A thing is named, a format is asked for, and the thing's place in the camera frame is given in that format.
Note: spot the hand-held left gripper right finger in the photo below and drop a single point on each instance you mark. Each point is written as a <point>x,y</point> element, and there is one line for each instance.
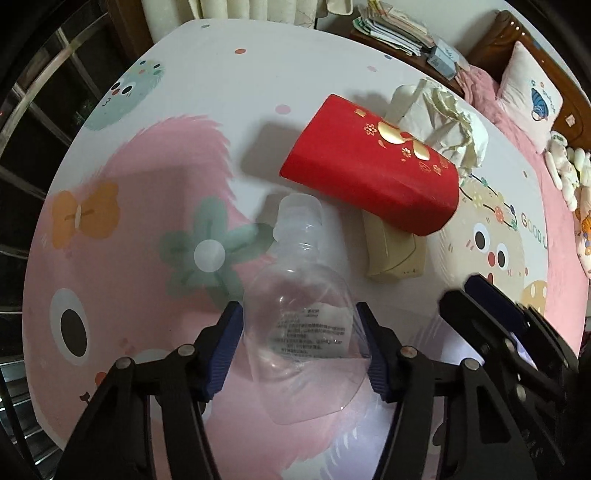
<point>374,350</point>

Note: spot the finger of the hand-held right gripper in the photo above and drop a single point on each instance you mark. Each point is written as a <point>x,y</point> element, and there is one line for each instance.
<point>494,300</point>
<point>461,314</point>

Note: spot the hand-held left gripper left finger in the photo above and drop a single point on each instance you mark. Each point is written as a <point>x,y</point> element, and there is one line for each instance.
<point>226,350</point>

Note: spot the clear plastic bottle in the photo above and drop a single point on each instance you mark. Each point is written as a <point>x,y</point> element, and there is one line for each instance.
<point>300,295</point>

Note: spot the beige box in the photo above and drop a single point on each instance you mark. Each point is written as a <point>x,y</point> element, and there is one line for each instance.
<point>392,254</point>

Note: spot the pink bed sheet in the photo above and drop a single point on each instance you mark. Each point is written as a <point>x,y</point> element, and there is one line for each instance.
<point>554,221</point>

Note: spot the folded cartoon quilt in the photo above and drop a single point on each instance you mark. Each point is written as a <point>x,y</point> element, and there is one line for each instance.
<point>584,240</point>

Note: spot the cartoon printed tablecloth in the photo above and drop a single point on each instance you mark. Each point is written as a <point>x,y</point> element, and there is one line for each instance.
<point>138,230</point>

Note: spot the white plush toy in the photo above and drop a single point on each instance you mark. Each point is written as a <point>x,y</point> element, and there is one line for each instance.
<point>561,161</point>

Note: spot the red carton with gold print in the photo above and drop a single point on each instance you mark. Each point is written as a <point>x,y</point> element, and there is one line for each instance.
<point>369,166</point>

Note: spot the white pillow with blue print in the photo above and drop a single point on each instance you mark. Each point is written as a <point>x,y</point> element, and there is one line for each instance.
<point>521,92</point>

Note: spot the small grey blue box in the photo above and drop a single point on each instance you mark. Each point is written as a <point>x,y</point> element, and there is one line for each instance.
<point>445,57</point>

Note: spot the window grille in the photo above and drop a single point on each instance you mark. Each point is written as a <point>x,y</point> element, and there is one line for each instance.
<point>21,177</point>

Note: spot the wooden headboard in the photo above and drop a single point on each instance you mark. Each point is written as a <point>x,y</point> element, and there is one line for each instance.
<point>508,27</point>

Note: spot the wooden nightstand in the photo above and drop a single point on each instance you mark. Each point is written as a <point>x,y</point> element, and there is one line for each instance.
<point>364,50</point>

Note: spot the stack of papers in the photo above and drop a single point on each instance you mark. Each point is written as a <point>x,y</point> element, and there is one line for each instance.
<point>392,27</point>

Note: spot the cream curtain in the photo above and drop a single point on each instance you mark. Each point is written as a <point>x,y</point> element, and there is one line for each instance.
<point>221,9</point>

